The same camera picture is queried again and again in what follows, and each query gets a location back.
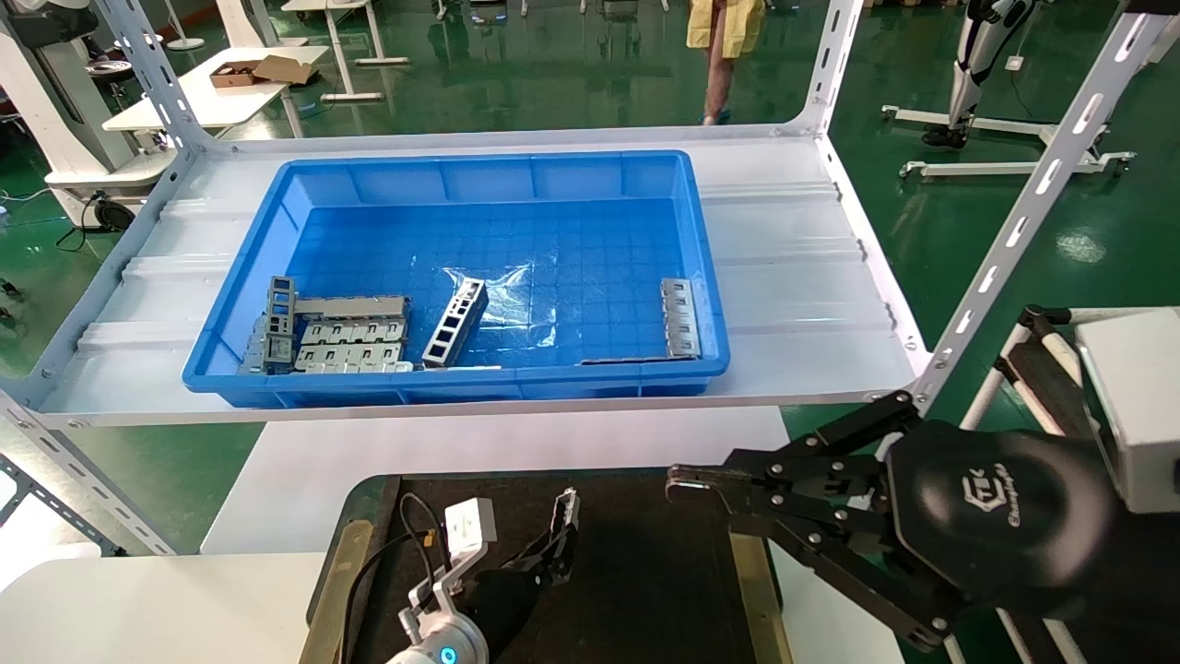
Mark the white metal shelf rack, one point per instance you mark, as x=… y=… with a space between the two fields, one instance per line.
x=516 y=140

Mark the brass strip on tray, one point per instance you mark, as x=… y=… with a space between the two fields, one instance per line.
x=336 y=581
x=756 y=599

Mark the slotted ladder-shaped metal part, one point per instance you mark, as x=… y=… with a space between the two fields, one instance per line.
x=468 y=288

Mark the white machine with black wheel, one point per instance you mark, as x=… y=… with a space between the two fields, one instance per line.
x=46 y=111

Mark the blue plastic bin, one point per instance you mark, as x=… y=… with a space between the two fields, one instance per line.
x=590 y=175

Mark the thin flat metal strip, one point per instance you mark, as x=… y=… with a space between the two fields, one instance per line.
x=636 y=360

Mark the person in yellow garment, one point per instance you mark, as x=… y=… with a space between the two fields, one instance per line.
x=728 y=28

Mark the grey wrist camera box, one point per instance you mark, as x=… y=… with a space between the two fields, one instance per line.
x=470 y=524
x=1138 y=406

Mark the long silver metal channel part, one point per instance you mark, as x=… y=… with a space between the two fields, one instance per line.
x=567 y=507

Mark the silver slotted metal plate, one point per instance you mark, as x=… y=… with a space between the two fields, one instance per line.
x=355 y=332
x=350 y=354
x=369 y=368

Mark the clear plastic film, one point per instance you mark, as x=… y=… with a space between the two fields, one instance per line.
x=512 y=295

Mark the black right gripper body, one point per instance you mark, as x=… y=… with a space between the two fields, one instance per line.
x=996 y=516

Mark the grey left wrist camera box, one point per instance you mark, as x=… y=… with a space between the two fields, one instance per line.
x=470 y=524

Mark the silver camera mount bracket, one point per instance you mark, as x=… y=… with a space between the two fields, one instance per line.
x=452 y=581

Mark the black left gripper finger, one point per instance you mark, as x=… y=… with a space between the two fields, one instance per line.
x=542 y=558
x=567 y=563

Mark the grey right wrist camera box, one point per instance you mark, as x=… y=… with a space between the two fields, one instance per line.
x=1138 y=406

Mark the white wheeled stand frame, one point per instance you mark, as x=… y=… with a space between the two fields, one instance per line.
x=996 y=169

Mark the open cardboard box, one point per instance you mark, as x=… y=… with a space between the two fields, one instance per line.
x=281 y=69

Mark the silver slotted metal bracket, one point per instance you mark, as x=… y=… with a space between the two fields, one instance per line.
x=682 y=318

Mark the white and black folding stand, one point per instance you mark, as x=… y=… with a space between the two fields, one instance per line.
x=1037 y=378

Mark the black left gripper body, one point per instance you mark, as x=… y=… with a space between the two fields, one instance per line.
x=502 y=599

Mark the white table with T-legs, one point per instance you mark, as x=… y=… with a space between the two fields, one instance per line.
x=355 y=96

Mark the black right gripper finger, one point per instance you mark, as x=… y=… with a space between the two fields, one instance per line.
x=830 y=553
x=784 y=461

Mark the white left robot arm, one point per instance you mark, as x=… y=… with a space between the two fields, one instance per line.
x=442 y=650

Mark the white work table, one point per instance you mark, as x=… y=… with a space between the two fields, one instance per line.
x=212 y=101

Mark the dark grey slotted metal part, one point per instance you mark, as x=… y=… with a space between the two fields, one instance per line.
x=279 y=352

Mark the black container tray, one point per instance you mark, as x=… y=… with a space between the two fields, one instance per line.
x=645 y=590

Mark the white humanoid robot legs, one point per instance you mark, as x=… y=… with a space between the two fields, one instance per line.
x=968 y=83

